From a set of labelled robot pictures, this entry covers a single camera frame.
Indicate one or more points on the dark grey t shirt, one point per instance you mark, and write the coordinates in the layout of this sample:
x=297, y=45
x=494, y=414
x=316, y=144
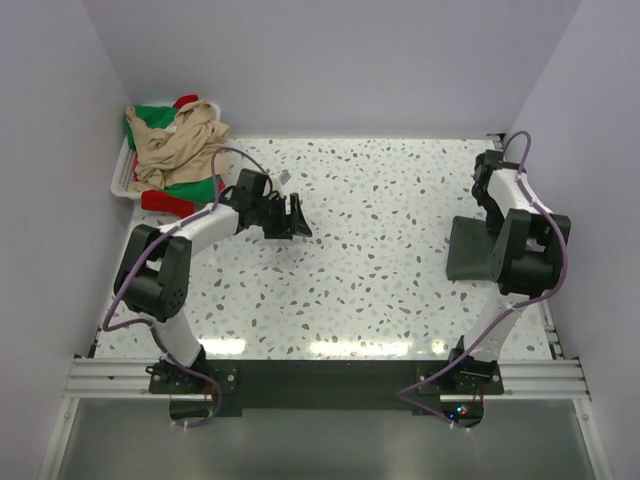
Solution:
x=470, y=250

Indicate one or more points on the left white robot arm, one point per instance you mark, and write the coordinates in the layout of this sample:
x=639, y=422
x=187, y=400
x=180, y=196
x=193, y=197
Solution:
x=154, y=274

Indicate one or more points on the aluminium frame rail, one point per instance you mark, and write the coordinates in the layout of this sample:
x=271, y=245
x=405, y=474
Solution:
x=528, y=380

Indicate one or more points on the red t shirt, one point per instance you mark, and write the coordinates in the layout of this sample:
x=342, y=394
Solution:
x=162, y=200

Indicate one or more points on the white plastic basket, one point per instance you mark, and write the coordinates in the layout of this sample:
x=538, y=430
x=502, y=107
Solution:
x=123, y=170

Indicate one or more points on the beige t shirt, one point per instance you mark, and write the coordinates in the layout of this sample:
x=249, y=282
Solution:
x=182, y=154

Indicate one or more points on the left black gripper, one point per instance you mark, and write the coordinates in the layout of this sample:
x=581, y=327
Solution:
x=287, y=224

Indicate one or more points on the green t shirt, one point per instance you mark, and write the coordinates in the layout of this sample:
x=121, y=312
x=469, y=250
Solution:
x=175, y=149

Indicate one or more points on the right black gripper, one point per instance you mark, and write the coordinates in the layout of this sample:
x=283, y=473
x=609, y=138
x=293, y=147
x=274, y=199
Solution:
x=493, y=224

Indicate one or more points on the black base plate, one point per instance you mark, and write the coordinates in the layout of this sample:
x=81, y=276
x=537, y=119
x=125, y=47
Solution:
x=464, y=411

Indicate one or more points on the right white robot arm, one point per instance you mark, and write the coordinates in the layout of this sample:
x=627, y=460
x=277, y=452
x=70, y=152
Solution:
x=520, y=247

